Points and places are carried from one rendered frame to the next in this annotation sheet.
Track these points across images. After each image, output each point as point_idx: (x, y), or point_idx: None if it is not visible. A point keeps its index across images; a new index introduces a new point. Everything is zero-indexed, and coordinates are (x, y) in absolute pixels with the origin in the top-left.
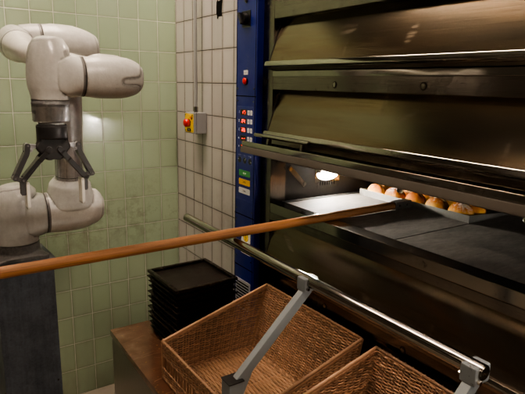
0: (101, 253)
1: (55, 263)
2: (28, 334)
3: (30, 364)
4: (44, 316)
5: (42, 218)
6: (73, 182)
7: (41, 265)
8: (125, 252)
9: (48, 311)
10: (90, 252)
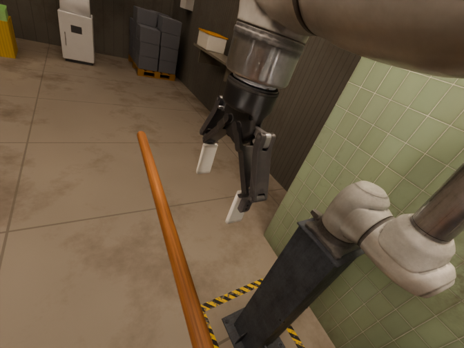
0: (179, 285)
1: (164, 235)
2: (286, 278)
3: (275, 291)
4: (300, 284)
5: (358, 230)
6: (418, 234)
7: (161, 223)
8: (188, 325)
9: (304, 285)
10: (182, 268)
